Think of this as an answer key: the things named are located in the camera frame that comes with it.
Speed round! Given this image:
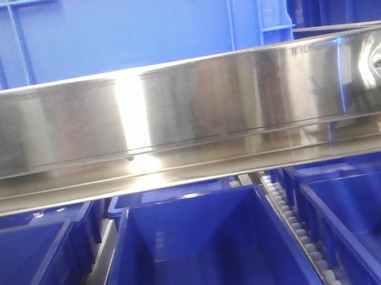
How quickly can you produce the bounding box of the blue center rear bin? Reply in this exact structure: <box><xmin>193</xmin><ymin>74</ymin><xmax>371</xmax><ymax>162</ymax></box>
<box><xmin>107</xmin><ymin>176</ymin><xmax>241</xmax><ymax>228</ymax></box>

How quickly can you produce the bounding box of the blue center front bin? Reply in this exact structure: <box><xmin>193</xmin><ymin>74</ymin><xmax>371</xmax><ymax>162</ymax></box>
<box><xmin>107</xmin><ymin>185</ymin><xmax>324</xmax><ymax>285</ymax></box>

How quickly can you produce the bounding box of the blue left rear bin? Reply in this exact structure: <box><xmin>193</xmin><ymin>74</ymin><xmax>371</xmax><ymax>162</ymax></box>
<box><xmin>0</xmin><ymin>199</ymin><xmax>105</xmax><ymax>274</ymax></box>

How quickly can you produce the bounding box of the blue right rear bin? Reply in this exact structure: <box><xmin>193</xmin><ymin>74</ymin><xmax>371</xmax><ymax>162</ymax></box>
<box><xmin>276</xmin><ymin>152</ymin><xmax>381</xmax><ymax>206</ymax></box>

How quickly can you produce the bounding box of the white roller track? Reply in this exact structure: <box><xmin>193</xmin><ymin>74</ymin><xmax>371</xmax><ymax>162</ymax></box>
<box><xmin>256</xmin><ymin>171</ymin><xmax>343</xmax><ymax>285</ymax></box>

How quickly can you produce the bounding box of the blue right front bin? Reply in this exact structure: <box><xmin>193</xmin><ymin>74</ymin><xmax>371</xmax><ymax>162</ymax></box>
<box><xmin>300</xmin><ymin>171</ymin><xmax>381</xmax><ymax>285</ymax></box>

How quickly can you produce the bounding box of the large light blue crate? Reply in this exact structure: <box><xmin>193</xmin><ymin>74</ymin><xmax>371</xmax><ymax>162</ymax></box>
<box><xmin>0</xmin><ymin>0</ymin><xmax>293</xmax><ymax>90</ymax></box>

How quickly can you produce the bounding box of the stainless steel shelf rail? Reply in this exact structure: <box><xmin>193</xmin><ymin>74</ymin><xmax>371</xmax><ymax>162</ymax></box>
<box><xmin>0</xmin><ymin>26</ymin><xmax>381</xmax><ymax>216</ymax></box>

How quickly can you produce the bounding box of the rail screw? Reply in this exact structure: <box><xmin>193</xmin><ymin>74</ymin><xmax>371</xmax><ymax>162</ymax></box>
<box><xmin>372</xmin><ymin>58</ymin><xmax>381</xmax><ymax>69</ymax></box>

